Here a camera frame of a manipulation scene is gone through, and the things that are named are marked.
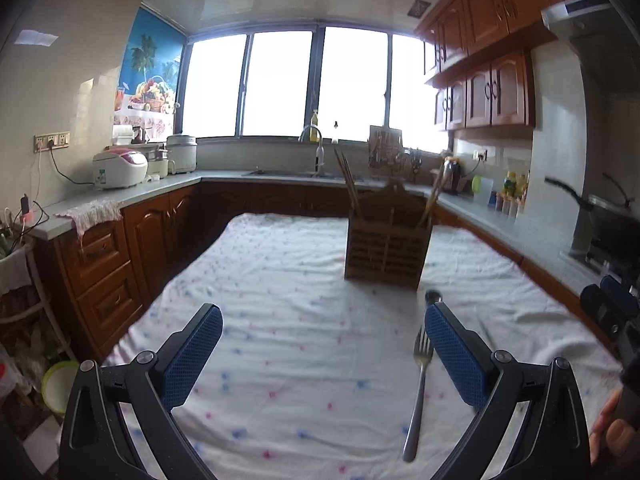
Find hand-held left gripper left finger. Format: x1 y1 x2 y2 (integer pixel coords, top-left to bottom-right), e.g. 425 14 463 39
59 302 224 480

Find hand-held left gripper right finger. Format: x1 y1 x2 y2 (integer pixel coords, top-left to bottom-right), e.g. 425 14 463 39
424 302 594 480

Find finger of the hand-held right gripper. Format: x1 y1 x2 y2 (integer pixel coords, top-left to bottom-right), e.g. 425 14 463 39
580 283 628 337
599 274 640 313

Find metal fork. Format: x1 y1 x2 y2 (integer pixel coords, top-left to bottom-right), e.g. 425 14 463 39
402 326 434 463

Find wooden utensil holder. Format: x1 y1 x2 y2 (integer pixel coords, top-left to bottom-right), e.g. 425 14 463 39
344 180 434 292

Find wooden chopstick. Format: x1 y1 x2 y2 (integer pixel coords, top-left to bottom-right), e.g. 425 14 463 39
419 157 452 227
339 148 362 219
333 147 357 219

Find person's right hand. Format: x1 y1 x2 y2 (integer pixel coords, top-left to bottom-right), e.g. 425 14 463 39
588 388 640 467

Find white dotted tablecloth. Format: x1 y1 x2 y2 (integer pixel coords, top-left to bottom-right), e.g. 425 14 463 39
102 212 627 480

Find brown wooden lower cabinets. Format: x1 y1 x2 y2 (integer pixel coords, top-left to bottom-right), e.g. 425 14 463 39
50 182 581 361

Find brown wooden cabinets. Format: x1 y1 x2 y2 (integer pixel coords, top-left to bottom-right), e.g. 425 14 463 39
414 0 602 132
50 182 581 361

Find green plastic plate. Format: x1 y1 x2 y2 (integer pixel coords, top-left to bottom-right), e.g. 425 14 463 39
41 359 81 415

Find row of spice jars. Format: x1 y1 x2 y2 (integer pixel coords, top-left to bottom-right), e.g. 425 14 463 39
494 192 522 219

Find yellow oil bottles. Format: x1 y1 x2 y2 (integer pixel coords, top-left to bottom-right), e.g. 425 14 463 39
502 169 529 201

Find lace cloth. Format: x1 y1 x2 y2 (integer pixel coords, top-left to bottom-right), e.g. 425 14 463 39
54 198 124 242

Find steel electric kettle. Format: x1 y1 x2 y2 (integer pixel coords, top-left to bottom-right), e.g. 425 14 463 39
442 155 464 196

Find white storage rack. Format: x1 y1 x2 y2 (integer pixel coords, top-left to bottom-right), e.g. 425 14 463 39
0 234 77 362

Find pink and white rice cooker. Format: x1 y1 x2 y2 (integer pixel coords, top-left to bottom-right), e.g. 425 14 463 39
92 147 150 190

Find kitchen faucet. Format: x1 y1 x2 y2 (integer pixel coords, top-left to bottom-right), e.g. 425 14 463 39
298 124 327 178

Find brown wooden upper cabinets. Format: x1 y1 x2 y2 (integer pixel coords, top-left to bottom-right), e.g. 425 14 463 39
414 0 602 132

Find range hood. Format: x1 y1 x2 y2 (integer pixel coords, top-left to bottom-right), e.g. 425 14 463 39
540 0 640 43

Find kitchen window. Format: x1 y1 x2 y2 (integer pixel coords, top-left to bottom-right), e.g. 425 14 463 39
177 24 452 144

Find black wok with handle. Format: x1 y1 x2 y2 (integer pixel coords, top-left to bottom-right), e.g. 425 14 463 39
544 174 640 242

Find black power cable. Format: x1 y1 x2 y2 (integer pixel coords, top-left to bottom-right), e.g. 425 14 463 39
47 147 97 187

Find wall power outlet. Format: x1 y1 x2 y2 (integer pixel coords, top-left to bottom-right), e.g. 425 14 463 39
33 132 71 154

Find palm tree wall poster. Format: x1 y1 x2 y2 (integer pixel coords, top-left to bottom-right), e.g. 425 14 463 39
113 6 187 139

